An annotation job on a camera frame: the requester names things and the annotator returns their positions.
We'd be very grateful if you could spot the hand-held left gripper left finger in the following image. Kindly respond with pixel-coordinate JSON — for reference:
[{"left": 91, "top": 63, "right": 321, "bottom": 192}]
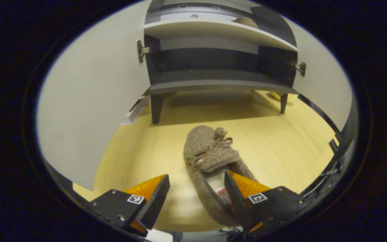
[{"left": 89, "top": 174, "right": 171, "bottom": 236}]

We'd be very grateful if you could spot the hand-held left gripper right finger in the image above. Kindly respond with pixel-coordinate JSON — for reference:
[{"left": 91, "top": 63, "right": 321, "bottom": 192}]
[{"left": 224, "top": 171, "right": 312, "bottom": 238}]

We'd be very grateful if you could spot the brown fuzzy shoe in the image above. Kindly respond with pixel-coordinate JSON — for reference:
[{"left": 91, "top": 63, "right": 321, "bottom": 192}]
[
  {"left": 232, "top": 17, "right": 259, "bottom": 29},
  {"left": 183, "top": 125, "right": 258, "bottom": 228}
]

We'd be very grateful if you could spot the white shoe cabinet door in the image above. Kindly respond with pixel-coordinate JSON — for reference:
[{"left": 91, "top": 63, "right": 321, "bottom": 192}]
[
  {"left": 37, "top": 0, "right": 154, "bottom": 191},
  {"left": 280, "top": 15, "right": 354, "bottom": 132}
]

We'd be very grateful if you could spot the stack of books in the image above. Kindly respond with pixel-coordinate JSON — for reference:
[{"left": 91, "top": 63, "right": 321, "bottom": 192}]
[{"left": 121, "top": 96, "right": 151, "bottom": 126}]

